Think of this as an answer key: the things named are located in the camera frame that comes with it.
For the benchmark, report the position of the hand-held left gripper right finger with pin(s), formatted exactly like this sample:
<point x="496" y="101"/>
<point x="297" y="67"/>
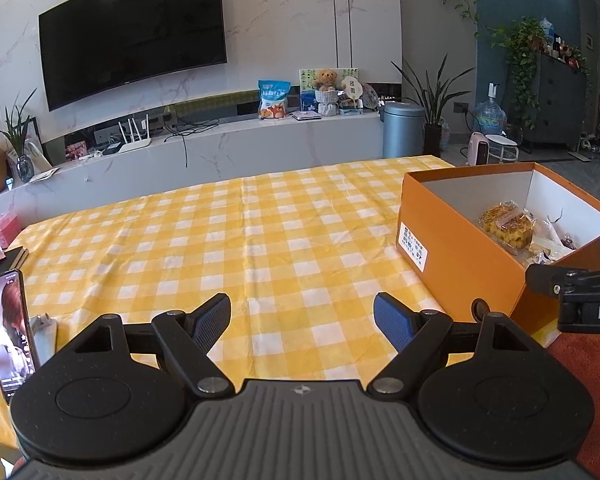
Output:
<point x="392" y="317"/>

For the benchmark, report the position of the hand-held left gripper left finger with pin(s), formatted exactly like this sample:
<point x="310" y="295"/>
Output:
<point x="212" y="320"/>

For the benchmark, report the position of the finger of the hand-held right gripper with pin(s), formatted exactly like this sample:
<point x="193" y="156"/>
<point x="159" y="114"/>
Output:
<point x="542" y="279"/>

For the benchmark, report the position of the dried fruit mix packet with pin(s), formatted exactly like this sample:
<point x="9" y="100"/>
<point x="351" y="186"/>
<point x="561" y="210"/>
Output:
<point x="569" y="242"/>

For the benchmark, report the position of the waffle packet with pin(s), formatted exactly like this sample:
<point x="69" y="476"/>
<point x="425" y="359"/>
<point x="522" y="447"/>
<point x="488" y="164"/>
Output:
<point x="507" y="227"/>

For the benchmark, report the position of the orange cardboard box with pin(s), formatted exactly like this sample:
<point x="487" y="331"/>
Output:
<point x="455" y="270"/>

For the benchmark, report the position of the yellow checked tablecloth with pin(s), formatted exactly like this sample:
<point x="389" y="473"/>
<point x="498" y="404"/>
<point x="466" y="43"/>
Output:
<point x="230" y="240"/>

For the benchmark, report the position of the white rolling stool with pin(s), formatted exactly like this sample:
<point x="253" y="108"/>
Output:
<point x="502" y="145"/>

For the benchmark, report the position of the pink white space heater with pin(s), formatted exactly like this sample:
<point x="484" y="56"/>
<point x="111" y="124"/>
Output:
<point x="478" y="150"/>

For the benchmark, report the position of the grey cabinet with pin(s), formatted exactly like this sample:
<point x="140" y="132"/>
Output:
<point x="560" y="105"/>

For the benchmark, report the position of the white phone stand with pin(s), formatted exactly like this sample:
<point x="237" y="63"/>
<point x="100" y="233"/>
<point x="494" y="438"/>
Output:
<point x="45" y="340"/>

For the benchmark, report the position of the blue water jug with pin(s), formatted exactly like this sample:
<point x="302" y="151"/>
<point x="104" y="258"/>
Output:
<point x="491" y="115"/>

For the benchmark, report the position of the potted long-leaf plant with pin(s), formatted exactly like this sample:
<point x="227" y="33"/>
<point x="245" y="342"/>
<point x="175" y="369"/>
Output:
<point x="432" y="137"/>

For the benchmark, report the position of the blue metal trash bin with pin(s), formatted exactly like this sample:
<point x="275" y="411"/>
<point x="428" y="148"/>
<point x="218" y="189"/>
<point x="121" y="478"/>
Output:
<point x="402" y="132"/>

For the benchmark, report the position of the white marble tv console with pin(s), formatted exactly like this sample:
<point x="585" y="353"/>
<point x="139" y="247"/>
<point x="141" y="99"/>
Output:
<point x="280" y="145"/>

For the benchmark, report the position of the white router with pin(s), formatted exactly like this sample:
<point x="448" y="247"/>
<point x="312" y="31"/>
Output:
<point x="136" y="146"/>

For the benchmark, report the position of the small black set-top box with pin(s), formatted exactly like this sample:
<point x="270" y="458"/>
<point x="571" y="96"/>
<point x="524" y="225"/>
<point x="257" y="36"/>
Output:
<point x="112" y="149"/>

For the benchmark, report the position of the smartphone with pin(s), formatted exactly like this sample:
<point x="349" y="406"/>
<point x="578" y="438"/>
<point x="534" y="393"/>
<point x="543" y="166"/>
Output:
<point x="10" y="335"/>

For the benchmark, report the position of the black notebooks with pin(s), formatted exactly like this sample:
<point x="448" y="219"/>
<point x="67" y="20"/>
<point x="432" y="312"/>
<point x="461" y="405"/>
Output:
<point x="10" y="260"/>

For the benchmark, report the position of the pothos plant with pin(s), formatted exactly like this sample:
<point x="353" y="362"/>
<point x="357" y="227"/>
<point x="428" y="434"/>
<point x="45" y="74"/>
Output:
<point x="520" y="55"/>

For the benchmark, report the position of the pink photo card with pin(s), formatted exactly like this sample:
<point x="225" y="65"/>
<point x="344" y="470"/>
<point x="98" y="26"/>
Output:
<point x="76" y="151"/>

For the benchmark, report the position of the white flat box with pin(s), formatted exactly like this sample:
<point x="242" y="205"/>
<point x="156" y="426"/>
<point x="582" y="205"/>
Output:
<point x="307" y="115"/>

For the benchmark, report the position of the decorated plate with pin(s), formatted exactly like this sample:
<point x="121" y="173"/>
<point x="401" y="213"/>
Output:
<point x="371" y="96"/>

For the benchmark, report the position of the blue snack bag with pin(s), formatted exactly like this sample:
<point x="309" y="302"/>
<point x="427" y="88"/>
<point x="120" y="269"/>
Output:
<point x="273" y="100"/>

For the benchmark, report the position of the pink box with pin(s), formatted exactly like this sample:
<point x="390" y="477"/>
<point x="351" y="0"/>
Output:
<point x="2" y="230"/>

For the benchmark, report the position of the round paper fan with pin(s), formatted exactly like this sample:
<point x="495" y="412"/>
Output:
<point x="351" y="89"/>

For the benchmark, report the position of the plant in glass vase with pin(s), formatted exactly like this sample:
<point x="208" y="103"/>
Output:
<point x="24" y="167"/>

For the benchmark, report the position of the green landscape painting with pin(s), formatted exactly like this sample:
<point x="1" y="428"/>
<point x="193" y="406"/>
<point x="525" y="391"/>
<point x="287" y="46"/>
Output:
<point x="307" y="82"/>

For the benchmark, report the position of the black television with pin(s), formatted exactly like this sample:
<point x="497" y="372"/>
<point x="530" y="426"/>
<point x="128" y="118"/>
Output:
<point x="130" y="35"/>

